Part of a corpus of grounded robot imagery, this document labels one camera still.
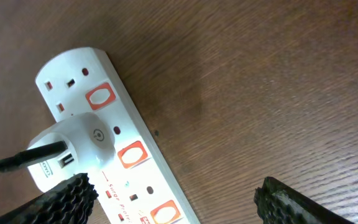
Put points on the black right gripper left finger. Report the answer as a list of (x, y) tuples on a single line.
[(69, 202)]

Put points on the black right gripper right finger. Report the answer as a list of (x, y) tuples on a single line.
[(278, 203)]

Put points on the white USB adapter plug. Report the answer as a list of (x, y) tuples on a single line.
[(90, 147)]

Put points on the black USB charger plug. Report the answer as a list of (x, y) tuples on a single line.
[(32, 156)]

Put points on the white power strip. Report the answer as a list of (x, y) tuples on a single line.
[(137, 186)]

